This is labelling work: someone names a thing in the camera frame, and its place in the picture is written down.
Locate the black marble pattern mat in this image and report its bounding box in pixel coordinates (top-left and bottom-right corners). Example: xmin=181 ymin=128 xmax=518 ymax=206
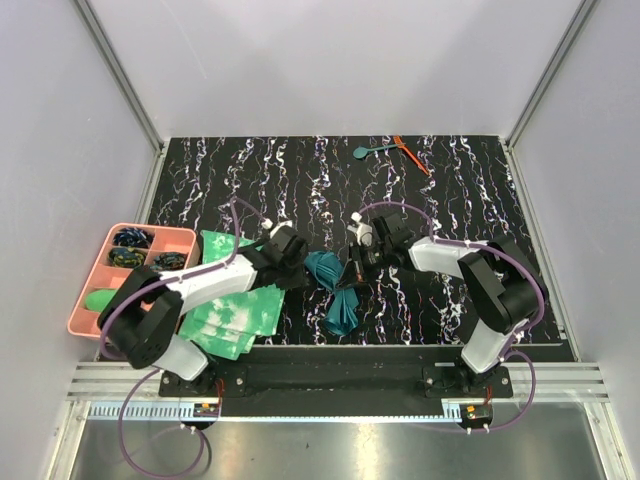
xmin=148 ymin=134 xmax=539 ymax=345

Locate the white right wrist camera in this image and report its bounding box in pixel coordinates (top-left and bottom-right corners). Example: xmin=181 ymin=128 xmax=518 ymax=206
xmin=347 ymin=212 xmax=374 ymax=247

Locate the teal satin napkin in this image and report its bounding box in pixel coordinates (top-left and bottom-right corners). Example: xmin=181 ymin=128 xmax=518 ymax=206
xmin=304 ymin=251 xmax=359 ymax=336

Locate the left aluminium frame post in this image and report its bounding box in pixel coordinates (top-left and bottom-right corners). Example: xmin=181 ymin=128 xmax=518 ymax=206
xmin=70 ymin=0 xmax=165 ymax=154

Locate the teal plastic spoon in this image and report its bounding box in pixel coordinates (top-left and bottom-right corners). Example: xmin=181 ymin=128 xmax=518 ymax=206
xmin=353 ymin=144 xmax=397 ymax=160

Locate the aluminium front rail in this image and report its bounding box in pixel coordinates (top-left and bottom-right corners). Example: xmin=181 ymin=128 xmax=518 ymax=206
xmin=69 ymin=362 xmax=609 ymax=424

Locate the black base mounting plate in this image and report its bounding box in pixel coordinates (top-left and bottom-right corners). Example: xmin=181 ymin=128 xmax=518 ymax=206
xmin=152 ymin=346 xmax=508 ymax=398

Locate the pink compartment tray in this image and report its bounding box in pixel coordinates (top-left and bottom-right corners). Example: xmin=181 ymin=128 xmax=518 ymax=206
xmin=67 ymin=223 xmax=200 ymax=340

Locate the aluminium frame post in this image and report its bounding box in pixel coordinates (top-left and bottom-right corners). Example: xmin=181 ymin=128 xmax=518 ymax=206
xmin=505 ymin=0 xmax=600 ymax=149
xmin=70 ymin=0 xmax=165 ymax=154

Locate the dark blue rolled cloth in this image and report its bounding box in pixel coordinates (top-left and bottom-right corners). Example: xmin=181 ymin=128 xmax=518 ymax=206
xmin=150 ymin=252 xmax=187 ymax=271

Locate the green rolled cloth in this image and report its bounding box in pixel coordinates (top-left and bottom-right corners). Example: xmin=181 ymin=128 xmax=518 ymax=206
xmin=85 ymin=288 xmax=117 ymax=313

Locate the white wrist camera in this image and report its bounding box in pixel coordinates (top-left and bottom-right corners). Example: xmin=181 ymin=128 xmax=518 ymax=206
xmin=264 ymin=220 xmax=297 ymax=248
xmin=347 ymin=212 xmax=374 ymax=247

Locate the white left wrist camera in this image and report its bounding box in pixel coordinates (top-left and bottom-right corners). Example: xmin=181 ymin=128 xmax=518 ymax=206
xmin=264 ymin=220 xmax=297 ymax=248

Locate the green tie-dye cloth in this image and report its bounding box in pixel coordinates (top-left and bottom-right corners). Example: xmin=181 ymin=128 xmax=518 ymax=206
xmin=177 ymin=228 xmax=286 ymax=361

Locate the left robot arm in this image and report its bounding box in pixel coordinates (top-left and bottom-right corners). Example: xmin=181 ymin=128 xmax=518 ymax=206
xmin=97 ymin=223 xmax=308 ymax=396

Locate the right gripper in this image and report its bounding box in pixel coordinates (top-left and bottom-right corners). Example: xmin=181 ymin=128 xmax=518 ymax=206
xmin=337 ymin=240 xmax=393 ymax=291

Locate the orange plastic fork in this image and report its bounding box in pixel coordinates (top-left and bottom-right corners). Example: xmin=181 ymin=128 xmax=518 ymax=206
xmin=393 ymin=136 xmax=431 ymax=176

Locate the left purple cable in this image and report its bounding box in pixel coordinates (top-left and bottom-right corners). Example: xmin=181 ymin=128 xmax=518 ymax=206
xmin=98 ymin=197 xmax=274 ymax=476

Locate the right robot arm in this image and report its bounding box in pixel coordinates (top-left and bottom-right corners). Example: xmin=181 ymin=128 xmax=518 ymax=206
xmin=337 ymin=212 xmax=548 ymax=397

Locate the right aluminium frame post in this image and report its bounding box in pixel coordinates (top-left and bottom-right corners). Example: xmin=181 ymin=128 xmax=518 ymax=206
xmin=505 ymin=0 xmax=600 ymax=149

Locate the blue patterned rolled cloth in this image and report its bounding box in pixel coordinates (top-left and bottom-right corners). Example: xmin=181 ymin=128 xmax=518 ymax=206
xmin=113 ymin=227 xmax=154 ymax=249

